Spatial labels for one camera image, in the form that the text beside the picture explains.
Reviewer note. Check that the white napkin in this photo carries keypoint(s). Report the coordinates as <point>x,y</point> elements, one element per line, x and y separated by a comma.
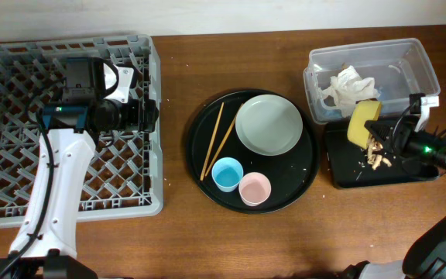
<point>348,88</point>

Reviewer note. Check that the rice and food scraps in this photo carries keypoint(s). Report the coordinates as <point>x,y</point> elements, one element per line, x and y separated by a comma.
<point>375,155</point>

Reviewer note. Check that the left wooden chopstick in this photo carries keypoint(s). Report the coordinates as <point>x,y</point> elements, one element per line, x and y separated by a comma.
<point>210,146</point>

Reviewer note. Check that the grey plastic dishwasher rack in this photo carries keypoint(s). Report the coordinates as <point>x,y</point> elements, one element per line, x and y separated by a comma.
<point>125,177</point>

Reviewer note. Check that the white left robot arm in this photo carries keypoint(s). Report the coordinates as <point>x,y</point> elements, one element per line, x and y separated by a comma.
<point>95,99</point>

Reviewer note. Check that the round black tray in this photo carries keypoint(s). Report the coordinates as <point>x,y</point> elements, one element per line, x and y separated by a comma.
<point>290,174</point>

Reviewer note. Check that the right wooden chopstick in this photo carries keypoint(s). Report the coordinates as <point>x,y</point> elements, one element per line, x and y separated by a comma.
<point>222,144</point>

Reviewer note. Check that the wooden chopstick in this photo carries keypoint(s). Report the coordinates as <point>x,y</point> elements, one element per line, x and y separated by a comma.
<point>222,144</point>
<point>210,146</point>

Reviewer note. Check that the clear plastic bin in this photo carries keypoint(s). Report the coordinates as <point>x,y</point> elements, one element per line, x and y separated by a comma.
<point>398,68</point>

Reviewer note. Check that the grey round plate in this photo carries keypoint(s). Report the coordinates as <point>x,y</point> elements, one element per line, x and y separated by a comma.
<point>269,125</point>

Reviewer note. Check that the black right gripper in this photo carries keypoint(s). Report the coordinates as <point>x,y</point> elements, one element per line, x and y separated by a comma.
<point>404,131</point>

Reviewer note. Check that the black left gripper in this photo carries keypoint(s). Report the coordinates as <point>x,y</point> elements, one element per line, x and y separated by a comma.
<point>135,122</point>

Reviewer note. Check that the black rectangular tray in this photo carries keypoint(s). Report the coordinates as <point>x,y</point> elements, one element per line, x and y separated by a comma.
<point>350,168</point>

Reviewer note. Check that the yellow plastic bowl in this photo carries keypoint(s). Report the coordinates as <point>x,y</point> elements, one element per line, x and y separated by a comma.
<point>364,111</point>

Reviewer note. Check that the pink plastic cup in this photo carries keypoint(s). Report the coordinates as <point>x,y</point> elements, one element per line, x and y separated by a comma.
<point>254,188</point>

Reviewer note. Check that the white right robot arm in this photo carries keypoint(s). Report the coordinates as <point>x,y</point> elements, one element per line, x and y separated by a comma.
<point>426,258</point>

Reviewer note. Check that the blue plastic cup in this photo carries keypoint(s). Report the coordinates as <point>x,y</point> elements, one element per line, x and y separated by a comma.
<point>227,173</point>

